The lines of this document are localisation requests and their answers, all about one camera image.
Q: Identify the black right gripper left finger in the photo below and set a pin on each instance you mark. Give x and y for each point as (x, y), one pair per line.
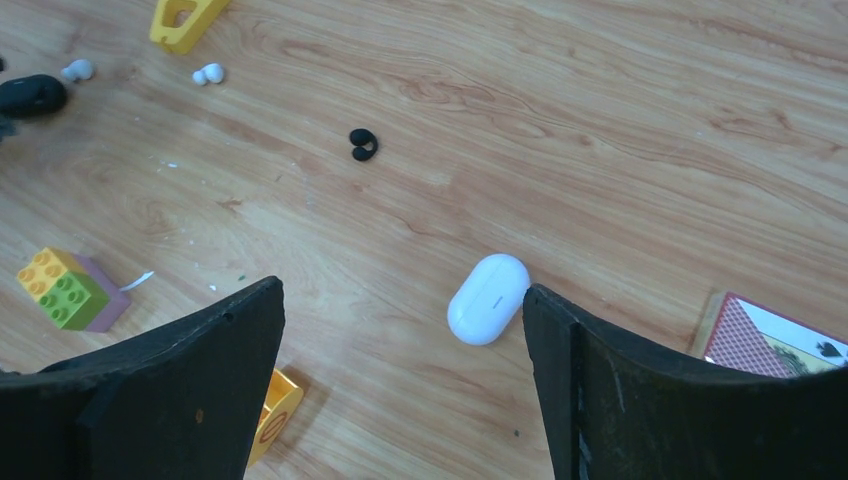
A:
(181, 401)

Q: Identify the orange green toy brick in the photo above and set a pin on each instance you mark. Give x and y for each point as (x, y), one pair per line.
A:
(73, 292)

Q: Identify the white earbud charging case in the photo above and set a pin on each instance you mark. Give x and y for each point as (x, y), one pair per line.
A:
(488, 299)

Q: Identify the white earbud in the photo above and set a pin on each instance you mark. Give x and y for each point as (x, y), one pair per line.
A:
(212, 73)
(78, 70)

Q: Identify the black earbud near centre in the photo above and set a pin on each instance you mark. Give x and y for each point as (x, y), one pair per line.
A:
(365, 144)

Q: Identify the orange arch toy block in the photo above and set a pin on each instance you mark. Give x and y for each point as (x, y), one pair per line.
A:
(281, 401)

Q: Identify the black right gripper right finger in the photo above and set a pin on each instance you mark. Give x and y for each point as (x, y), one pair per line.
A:
(616, 405)

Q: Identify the black earbud charging case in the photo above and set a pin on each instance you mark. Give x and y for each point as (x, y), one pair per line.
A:
(32, 96)

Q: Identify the yellow triangular toy block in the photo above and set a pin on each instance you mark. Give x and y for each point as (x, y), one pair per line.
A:
(177, 25)

